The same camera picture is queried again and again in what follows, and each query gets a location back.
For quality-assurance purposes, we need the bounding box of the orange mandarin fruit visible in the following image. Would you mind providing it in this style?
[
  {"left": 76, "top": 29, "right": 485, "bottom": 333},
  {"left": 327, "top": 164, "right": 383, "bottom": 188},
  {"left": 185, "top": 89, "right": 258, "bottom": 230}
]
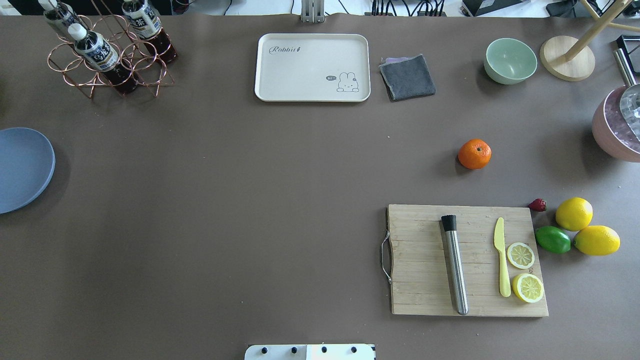
[{"left": 457, "top": 138, "right": 493, "bottom": 170}]

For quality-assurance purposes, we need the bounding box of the blue round plate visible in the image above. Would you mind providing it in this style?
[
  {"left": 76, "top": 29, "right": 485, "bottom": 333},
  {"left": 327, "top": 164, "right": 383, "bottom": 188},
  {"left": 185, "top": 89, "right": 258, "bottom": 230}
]
[{"left": 0, "top": 127, "right": 56, "bottom": 214}]

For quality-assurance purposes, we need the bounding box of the cream rabbit tray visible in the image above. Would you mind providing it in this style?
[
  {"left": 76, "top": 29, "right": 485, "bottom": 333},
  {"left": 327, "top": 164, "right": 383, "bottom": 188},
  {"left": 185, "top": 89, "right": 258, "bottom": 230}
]
[{"left": 254, "top": 33, "right": 371, "bottom": 102}]

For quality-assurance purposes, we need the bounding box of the grey folded cloth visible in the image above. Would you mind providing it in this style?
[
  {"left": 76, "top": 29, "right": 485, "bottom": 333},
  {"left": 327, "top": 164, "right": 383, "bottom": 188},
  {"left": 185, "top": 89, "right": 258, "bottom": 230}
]
[{"left": 378, "top": 54, "right": 437, "bottom": 101}]

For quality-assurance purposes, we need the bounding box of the steel muddler black tip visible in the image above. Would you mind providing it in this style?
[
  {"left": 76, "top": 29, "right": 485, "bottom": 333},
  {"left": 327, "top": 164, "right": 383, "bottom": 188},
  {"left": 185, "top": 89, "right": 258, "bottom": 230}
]
[{"left": 441, "top": 214, "right": 469, "bottom": 316}]

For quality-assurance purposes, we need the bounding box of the wooden cutting board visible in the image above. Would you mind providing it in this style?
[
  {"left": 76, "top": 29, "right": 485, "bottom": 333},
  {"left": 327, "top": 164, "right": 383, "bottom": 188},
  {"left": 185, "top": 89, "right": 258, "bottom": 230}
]
[{"left": 386, "top": 204, "right": 549, "bottom": 318}]

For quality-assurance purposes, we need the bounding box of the lemon half upper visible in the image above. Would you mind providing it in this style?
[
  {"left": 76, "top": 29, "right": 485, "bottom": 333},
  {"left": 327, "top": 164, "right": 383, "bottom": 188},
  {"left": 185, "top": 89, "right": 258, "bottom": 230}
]
[{"left": 506, "top": 242, "right": 536, "bottom": 270}]

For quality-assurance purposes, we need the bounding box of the lemon half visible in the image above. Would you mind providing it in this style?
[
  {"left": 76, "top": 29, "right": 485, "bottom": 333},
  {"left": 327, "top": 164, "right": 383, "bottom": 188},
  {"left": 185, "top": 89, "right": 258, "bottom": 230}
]
[
  {"left": 511, "top": 273, "right": 545, "bottom": 304},
  {"left": 506, "top": 242, "right": 536, "bottom": 270}
]

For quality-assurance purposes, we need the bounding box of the yellow plastic knife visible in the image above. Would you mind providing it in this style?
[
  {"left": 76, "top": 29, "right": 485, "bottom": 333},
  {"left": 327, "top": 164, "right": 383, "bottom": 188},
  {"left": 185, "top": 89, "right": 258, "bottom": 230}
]
[{"left": 493, "top": 217, "right": 512, "bottom": 297}]

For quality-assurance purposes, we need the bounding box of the red strawberry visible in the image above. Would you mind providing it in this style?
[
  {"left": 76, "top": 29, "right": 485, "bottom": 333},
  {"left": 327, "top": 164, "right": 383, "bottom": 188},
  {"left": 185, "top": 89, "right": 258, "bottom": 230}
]
[{"left": 527, "top": 198, "right": 547, "bottom": 212}]

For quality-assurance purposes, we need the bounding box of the mint green bowl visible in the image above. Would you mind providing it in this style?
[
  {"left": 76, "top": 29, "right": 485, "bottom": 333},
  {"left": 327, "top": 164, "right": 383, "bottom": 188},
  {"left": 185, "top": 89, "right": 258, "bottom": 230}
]
[{"left": 483, "top": 38, "right": 538, "bottom": 85}]

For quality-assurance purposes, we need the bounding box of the lemon half lower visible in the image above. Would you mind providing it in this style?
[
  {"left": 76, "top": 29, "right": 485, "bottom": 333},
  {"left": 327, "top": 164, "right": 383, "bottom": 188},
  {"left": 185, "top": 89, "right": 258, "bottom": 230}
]
[{"left": 511, "top": 273, "right": 545, "bottom": 304}]

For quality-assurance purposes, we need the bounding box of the tea bottle right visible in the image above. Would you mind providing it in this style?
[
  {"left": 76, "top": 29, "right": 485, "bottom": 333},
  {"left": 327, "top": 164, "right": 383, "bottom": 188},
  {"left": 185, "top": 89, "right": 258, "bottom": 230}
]
[{"left": 121, "top": 0, "right": 178, "bottom": 64}]

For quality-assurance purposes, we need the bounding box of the tea bottle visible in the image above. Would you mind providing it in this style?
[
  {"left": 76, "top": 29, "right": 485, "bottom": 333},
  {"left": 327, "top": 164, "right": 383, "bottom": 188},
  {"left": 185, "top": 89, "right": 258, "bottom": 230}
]
[
  {"left": 121, "top": 0, "right": 178, "bottom": 64},
  {"left": 68, "top": 23, "right": 138, "bottom": 95},
  {"left": 38, "top": 0, "right": 87, "bottom": 41}
]

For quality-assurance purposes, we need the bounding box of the green lime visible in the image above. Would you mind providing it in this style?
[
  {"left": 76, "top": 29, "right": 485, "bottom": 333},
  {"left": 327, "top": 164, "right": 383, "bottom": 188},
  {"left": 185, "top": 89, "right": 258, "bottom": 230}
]
[{"left": 534, "top": 225, "right": 572, "bottom": 255}]

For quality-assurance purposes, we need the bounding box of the yellow lemon upper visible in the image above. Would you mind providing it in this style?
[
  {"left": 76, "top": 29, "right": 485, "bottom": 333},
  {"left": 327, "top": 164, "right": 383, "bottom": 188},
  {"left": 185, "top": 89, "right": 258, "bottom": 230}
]
[{"left": 555, "top": 197, "right": 594, "bottom": 231}]

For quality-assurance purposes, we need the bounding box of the yellow lemon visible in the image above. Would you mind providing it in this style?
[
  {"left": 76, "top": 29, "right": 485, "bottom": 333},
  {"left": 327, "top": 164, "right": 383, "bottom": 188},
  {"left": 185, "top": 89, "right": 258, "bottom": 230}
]
[
  {"left": 573, "top": 225, "right": 621, "bottom": 256},
  {"left": 555, "top": 197, "right": 594, "bottom": 231}
]

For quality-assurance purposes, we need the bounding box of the tea bottle middle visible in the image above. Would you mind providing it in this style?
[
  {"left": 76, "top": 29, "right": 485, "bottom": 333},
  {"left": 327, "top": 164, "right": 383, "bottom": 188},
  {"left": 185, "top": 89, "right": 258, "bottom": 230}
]
[{"left": 68, "top": 23, "right": 138, "bottom": 95}]

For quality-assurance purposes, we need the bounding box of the wooden cup tree stand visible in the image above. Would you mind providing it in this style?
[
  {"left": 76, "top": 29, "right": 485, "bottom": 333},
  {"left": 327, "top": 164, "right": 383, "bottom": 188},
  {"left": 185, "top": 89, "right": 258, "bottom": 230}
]
[{"left": 539, "top": 0, "right": 640, "bottom": 82}]

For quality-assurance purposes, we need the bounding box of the yellow lemon lower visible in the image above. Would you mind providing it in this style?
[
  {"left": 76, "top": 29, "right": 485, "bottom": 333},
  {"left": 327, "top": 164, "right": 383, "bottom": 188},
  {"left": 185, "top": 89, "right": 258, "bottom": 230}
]
[{"left": 573, "top": 225, "right": 621, "bottom": 256}]

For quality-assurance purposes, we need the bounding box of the pink bowl with ice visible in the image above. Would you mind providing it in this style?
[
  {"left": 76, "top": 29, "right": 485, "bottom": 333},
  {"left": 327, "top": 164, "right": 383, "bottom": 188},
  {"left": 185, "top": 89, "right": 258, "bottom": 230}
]
[{"left": 591, "top": 86, "right": 640, "bottom": 163}]

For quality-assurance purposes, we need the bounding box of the tea bottle left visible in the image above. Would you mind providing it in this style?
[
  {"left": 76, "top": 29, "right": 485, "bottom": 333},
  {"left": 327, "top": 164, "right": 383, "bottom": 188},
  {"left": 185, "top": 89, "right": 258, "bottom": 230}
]
[{"left": 38, "top": 0, "right": 87, "bottom": 41}]

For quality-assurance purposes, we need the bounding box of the steel ice scoop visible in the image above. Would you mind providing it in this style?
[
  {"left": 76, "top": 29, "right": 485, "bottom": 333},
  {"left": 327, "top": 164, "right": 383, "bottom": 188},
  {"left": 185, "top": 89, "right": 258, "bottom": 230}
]
[{"left": 614, "top": 48, "right": 640, "bottom": 140}]

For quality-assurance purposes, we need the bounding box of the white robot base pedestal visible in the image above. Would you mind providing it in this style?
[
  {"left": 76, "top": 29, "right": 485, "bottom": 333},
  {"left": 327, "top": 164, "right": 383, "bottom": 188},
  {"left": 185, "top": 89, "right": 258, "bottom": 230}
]
[{"left": 244, "top": 343, "right": 377, "bottom": 360}]

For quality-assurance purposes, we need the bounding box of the copper wire bottle rack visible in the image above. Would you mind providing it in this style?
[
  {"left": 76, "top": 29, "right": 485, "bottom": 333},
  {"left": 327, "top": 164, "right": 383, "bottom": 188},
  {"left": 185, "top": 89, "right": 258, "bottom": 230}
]
[{"left": 39, "top": 0, "right": 178, "bottom": 99}]

